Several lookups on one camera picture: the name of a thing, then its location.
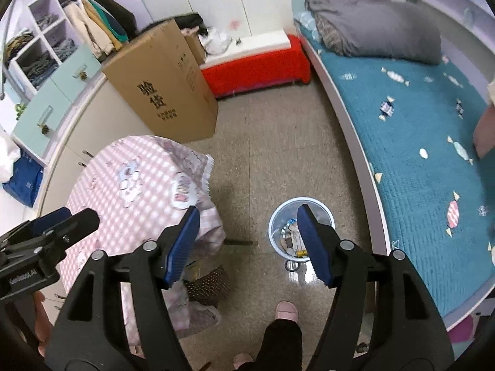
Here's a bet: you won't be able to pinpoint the white trash bin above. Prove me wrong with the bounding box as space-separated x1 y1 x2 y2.
268 197 336 263

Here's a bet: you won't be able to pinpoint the left hand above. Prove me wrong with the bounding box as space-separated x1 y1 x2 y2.
33 292 53 357

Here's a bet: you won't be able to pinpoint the blue shopping bag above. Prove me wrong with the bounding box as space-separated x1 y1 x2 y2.
2 150 44 208

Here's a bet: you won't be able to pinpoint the pink checkered tablecloth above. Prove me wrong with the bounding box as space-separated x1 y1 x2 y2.
57 134 227 348

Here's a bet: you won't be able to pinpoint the black trouser leg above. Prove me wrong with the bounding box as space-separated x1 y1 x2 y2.
238 319 303 371

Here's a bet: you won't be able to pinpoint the white cabinet with drawers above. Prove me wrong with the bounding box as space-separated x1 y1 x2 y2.
1 0 151 220

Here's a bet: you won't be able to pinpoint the teal bed mattress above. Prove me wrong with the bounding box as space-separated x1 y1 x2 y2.
298 27 494 329

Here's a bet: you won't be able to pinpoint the large cardboard box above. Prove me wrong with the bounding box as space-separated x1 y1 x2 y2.
102 20 218 143

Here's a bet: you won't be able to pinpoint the pink cloth on bed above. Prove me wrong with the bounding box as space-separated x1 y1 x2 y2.
472 105 495 159

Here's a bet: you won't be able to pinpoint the red white bench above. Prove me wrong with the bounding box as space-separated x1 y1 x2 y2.
201 35 311 98

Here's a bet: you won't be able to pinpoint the white bag on bench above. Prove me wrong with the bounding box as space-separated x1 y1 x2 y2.
199 27 232 55

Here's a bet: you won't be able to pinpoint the hanging clothes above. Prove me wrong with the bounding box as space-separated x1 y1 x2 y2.
62 0 138 61

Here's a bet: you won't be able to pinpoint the grey folded duvet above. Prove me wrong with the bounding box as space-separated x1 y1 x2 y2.
305 0 442 65

